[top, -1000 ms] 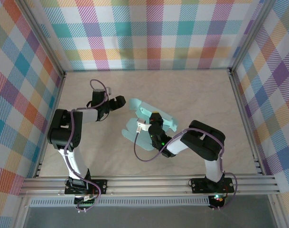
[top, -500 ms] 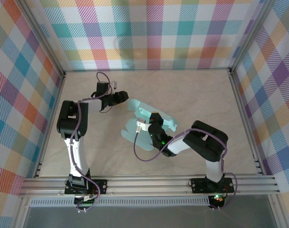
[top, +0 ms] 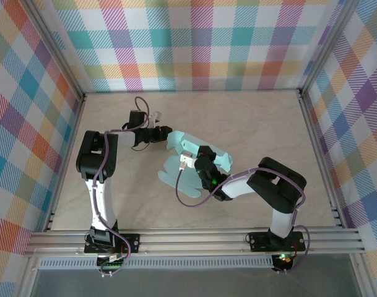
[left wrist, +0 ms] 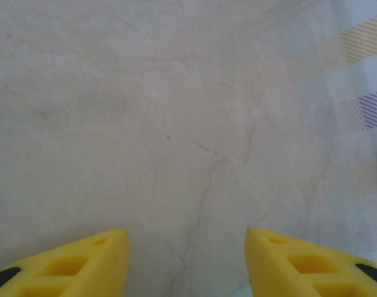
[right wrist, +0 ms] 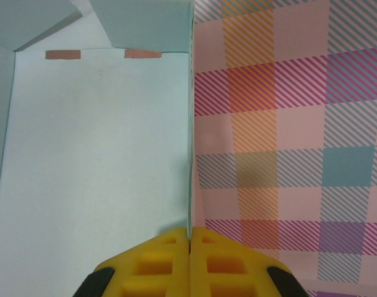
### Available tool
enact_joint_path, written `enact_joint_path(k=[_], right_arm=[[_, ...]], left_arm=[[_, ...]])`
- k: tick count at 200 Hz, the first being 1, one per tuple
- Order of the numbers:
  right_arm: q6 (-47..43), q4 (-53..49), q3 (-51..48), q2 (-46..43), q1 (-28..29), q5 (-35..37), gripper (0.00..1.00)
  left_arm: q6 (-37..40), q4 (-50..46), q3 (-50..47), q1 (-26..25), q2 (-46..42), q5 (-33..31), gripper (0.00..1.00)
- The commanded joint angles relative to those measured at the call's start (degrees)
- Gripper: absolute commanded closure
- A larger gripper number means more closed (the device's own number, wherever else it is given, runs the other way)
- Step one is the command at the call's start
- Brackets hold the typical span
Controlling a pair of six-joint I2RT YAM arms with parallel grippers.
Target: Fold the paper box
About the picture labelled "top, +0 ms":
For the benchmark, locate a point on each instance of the aluminium side rail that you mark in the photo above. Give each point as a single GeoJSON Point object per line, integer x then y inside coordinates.
{"type": "Point", "coordinates": [68, 154]}
{"type": "Point", "coordinates": [318, 154]}

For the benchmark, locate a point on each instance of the long aluminium base rail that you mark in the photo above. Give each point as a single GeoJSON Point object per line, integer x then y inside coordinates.
{"type": "Point", "coordinates": [191, 241]}

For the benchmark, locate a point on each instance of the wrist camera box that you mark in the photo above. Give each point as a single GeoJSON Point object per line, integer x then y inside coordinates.
{"type": "Point", "coordinates": [136, 119]}
{"type": "Point", "coordinates": [206, 152]}

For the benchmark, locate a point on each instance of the aluminium frame post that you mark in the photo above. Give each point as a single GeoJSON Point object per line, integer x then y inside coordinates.
{"type": "Point", "coordinates": [58, 51]}
{"type": "Point", "coordinates": [327, 46]}

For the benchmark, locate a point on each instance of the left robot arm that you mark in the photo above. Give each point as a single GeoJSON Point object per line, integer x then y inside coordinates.
{"type": "Point", "coordinates": [95, 154]}

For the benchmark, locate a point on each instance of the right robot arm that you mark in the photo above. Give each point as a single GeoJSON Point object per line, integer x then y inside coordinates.
{"type": "Point", "coordinates": [278, 185]}

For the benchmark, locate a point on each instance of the light blue cloth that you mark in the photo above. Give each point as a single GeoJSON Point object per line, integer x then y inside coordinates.
{"type": "Point", "coordinates": [189, 182]}

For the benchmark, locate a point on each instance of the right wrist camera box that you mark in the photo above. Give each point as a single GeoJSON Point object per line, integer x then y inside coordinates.
{"type": "Point", "coordinates": [206, 152]}

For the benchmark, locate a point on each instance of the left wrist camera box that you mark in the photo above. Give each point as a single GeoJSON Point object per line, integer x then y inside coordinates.
{"type": "Point", "coordinates": [136, 119]}

